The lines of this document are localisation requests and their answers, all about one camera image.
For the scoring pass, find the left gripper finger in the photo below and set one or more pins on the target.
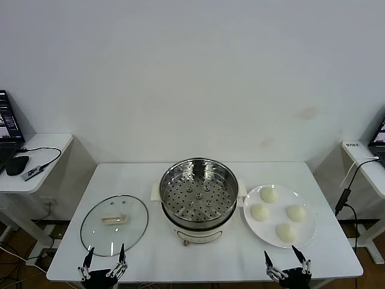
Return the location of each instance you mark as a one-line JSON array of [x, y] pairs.
[[121, 259], [87, 265]]

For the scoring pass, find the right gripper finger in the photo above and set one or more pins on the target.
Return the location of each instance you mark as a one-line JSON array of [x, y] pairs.
[[302, 260], [270, 268]]

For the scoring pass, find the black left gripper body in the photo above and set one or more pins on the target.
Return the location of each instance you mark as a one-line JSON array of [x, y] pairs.
[[99, 279]]

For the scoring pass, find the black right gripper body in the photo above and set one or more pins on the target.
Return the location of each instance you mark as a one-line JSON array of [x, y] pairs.
[[294, 280]]

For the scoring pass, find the white steamed baozi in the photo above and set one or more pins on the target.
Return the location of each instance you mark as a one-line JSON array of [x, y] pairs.
[[269, 194], [286, 232], [296, 213], [260, 212]]

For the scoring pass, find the round glass pot lid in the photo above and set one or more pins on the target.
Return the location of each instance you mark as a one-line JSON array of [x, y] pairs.
[[114, 219]]

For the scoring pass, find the black computer mouse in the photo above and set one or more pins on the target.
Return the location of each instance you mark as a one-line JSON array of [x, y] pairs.
[[16, 165]]

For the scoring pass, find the stainless steel steamer basket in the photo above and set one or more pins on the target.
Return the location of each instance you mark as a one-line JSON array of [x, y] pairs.
[[198, 207]]

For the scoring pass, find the white round plate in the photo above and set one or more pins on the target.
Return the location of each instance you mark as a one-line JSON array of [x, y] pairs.
[[273, 224]]

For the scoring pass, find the white electric cooker pot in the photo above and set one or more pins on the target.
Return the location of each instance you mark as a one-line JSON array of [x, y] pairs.
[[198, 234]]

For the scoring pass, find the black open laptop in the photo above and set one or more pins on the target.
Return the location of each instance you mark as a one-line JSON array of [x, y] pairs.
[[379, 141], [7, 120]]

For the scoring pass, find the white wall socket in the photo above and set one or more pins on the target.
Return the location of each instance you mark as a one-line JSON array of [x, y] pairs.
[[49, 201]]

